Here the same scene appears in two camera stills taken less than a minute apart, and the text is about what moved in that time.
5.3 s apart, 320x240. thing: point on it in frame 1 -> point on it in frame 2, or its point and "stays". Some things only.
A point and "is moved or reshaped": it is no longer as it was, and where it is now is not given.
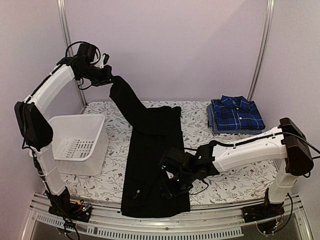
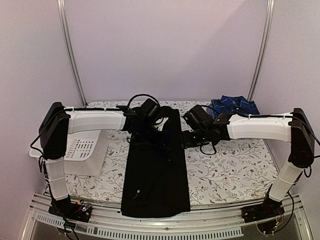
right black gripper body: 181,185 -> 200,137
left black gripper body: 100,78 -> 156,141
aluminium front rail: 204,220 stays
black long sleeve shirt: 150,130 is moved or reshaped
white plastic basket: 81,143 stays
